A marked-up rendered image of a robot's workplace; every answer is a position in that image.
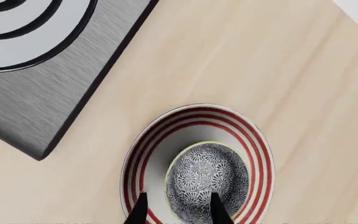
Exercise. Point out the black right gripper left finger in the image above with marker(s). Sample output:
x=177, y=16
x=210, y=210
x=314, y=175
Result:
x=139, y=210

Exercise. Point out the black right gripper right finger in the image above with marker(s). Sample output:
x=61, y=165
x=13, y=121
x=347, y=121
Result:
x=221, y=210

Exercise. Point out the black patterned bowl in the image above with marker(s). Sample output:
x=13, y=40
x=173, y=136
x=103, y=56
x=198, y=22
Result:
x=204, y=170

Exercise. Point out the white plate with red rings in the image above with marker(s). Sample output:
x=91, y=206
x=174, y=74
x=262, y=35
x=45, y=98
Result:
x=154, y=149

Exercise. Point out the flat black stove plate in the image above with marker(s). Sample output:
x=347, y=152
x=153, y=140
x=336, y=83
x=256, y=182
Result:
x=42, y=93

